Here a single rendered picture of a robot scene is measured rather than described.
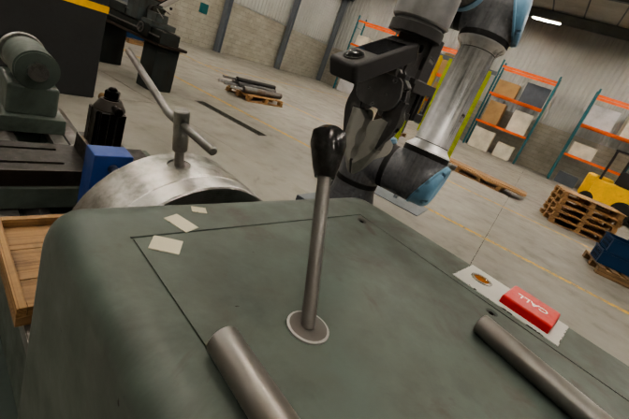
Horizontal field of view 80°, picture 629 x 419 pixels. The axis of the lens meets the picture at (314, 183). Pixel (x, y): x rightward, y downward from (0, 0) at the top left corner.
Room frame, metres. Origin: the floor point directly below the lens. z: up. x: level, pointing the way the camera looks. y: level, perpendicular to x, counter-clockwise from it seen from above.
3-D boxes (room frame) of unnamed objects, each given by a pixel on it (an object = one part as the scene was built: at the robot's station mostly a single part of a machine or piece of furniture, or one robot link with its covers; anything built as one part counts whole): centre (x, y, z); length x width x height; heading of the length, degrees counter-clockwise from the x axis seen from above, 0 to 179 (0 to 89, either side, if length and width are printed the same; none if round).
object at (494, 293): (0.45, -0.29, 1.23); 0.13 x 0.08 x 0.06; 51
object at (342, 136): (0.32, 0.00, 1.38); 0.04 x 0.03 x 0.05; 51
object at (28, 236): (0.71, 0.39, 0.89); 0.36 x 0.30 x 0.04; 141
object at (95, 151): (0.75, 0.45, 1.00); 0.08 x 0.06 x 0.23; 141
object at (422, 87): (0.54, -0.06, 1.47); 0.09 x 0.08 x 0.12; 141
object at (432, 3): (0.54, -0.05, 1.55); 0.08 x 0.08 x 0.05
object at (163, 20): (6.71, 3.91, 0.84); 2.28 x 0.91 x 1.67; 63
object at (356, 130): (0.55, -0.04, 1.36); 0.06 x 0.03 x 0.09; 141
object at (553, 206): (8.25, -5.70, 0.36); 1.26 x 0.86 x 0.73; 75
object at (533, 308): (0.43, -0.31, 1.26); 0.06 x 0.06 x 0.02; 51
